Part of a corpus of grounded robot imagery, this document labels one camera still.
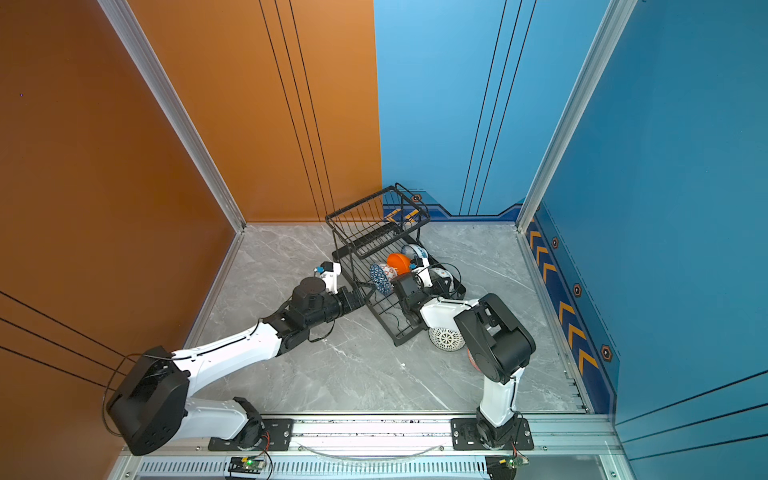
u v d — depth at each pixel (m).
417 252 0.97
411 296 0.76
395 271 0.96
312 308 0.65
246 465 0.71
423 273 0.83
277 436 0.74
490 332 0.51
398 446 0.73
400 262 0.95
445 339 0.89
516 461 0.69
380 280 1.00
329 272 0.76
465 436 0.72
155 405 0.42
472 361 0.52
